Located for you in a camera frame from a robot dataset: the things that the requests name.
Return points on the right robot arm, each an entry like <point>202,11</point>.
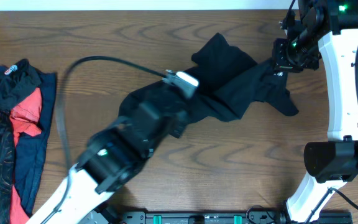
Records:
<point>324,32</point>

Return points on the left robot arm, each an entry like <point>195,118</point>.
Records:
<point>118,153</point>

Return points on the red garment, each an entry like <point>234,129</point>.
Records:
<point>24,118</point>

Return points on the black t-shirt with white logo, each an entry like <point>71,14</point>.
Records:
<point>229,81</point>

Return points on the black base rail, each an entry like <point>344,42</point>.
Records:
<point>251,216</point>

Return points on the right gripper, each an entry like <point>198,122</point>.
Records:
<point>282,63</point>

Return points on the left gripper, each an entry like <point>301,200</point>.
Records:
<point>178,121</point>

